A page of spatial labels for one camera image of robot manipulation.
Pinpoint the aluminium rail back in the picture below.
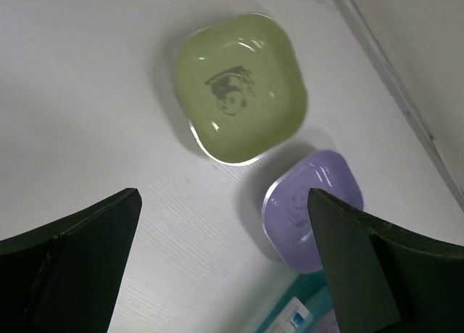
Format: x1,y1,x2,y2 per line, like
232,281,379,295
333,0,463,200

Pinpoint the purple square plate right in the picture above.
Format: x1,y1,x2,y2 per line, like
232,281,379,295
261,150,364,273

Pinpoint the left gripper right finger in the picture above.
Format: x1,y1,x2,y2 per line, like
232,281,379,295
307,189,463,332

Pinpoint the teal transparent plastic bin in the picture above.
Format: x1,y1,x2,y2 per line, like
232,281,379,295
257,270,340,333

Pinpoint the green square plate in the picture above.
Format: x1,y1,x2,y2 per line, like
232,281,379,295
173,13,308,166

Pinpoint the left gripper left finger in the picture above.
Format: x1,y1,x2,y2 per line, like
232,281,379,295
1,188,142,332

